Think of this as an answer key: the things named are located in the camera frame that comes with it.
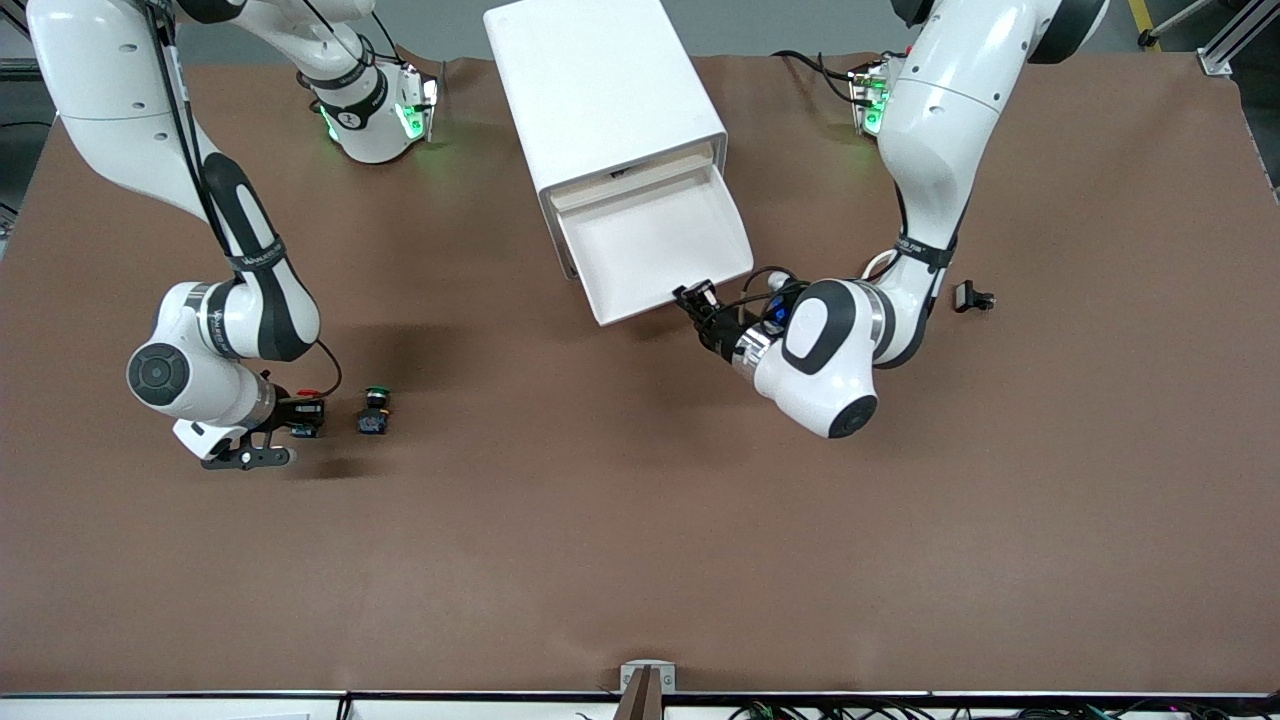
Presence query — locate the aluminium extrusion frame post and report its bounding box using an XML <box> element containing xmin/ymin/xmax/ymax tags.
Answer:
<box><xmin>1195</xmin><ymin>0</ymin><xmax>1280</xmax><ymax>78</ymax></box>

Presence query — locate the grey metal rod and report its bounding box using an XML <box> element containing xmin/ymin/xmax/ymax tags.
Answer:
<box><xmin>1138</xmin><ymin>0</ymin><xmax>1226</xmax><ymax>48</ymax></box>

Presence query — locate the black arm base cable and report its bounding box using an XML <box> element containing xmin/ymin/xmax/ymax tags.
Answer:
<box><xmin>775</xmin><ymin>48</ymin><xmax>871</xmax><ymax>109</ymax></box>

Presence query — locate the white table frame rail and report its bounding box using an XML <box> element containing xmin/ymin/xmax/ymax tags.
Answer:
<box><xmin>0</xmin><ymin>690</ymin><xmax>1280</xmax><ymax>720</ymax></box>

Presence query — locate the white plastic drawer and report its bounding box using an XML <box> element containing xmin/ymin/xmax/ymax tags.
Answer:
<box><xmin>553</xmin><ymin>163</ymin><xmax>756</xmax><ymax>328</ymax></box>
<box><xmin>548</xmin><ymin>140</ymin><xmax>719</xmax><ymax>211</ymax></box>

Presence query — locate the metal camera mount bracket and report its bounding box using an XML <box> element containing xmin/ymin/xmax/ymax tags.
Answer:
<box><xmin>618</xmin><ymin>660</ymin><xmax>677</xmax><ymax>720</ymax></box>

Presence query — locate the green push button switch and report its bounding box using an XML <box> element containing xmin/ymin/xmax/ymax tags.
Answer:
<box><xmin>358</xmin><ymin>385</ymin><xmax>399</xmax><ymax>437</ymax></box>

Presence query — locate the brown table mat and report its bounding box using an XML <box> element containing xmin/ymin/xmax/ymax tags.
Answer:
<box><xmin>0</xmin><ymin>50</ymin><xmax>1280</xmax><ymax>696</ymax></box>

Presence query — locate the white drawer cabinet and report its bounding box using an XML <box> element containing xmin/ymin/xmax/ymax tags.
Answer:
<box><xmin>483</xmin><ymin>0</ymin><xmax>729</xmax><ymax>281</ymax></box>

